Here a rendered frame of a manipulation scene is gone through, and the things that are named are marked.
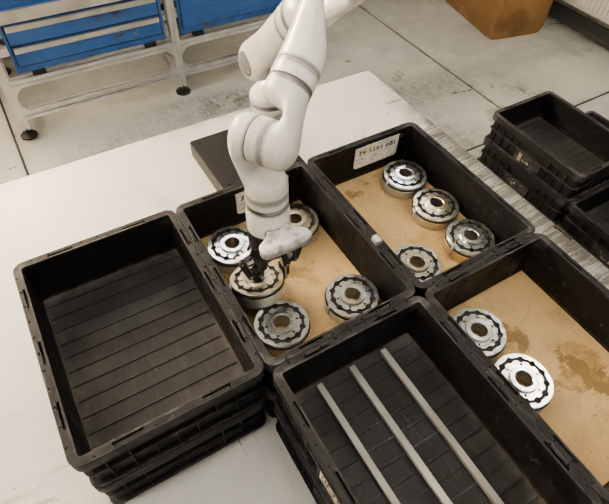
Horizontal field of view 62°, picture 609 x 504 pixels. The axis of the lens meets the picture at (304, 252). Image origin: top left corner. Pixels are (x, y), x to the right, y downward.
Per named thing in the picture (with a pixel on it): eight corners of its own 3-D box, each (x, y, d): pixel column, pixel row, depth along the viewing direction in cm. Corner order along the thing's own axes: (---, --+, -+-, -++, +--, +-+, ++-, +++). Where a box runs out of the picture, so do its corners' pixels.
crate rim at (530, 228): (303, 167, 111) (303, 159, 109) (410, 128, 121) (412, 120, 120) (417, 299, 90) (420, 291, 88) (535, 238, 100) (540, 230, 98)
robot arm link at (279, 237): (264, 263, 80) (262, 236, 75) (235, 219, 86) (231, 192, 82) (314, 242, 83) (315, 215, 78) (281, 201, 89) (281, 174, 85)
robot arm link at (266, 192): (227, 203, 81) (275, 222, 79) (216, 122, 70) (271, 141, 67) (250, 178, 85) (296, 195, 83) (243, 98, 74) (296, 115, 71)
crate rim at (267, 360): (174, 215, 101) (172, 207, 99) (303, 167, 111) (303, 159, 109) (268, 377, 79) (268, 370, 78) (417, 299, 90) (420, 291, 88)
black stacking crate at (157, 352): (37, 303, 98) (13, 268, 89) (181, 247, 108) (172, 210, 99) (96, 494, 77) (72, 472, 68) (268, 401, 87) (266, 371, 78)
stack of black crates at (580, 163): (458, 201, 215) (492, 111, 180) (508, 178, 225) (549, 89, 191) (528, 265, 194) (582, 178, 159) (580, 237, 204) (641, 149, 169)
